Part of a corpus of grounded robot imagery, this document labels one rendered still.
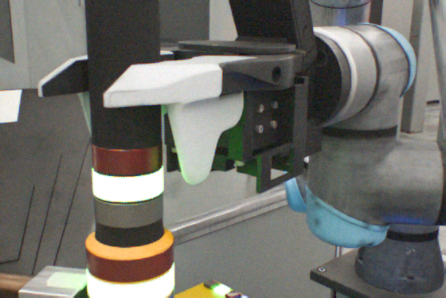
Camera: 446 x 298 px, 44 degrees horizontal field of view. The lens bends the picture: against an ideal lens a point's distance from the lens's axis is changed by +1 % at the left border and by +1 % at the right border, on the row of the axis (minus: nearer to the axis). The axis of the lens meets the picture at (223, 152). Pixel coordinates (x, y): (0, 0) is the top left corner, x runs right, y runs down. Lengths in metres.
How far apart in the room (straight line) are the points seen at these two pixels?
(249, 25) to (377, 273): 0.69
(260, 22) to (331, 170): 0.17
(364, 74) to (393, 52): 0.07
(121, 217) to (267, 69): 0.10
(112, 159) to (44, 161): 0.16
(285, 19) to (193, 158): 0.12
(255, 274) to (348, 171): 1.09
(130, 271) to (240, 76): 0.11
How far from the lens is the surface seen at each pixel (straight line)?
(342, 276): 1.02
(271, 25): 0.36
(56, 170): 0.41
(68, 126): 0.43
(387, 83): 0.47
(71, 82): 0.27
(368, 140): 0.48
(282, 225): 1.58
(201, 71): 0.25
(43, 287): 0.31
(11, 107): 0.46
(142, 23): 0.25
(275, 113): 0.34
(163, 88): 0.24
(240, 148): 0.31
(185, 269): 1.35
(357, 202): 0.49
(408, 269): 1.00
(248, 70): 0.26
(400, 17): 4.97
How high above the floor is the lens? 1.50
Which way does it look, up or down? 15 degrees down
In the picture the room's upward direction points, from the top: 1 degrees clockwise
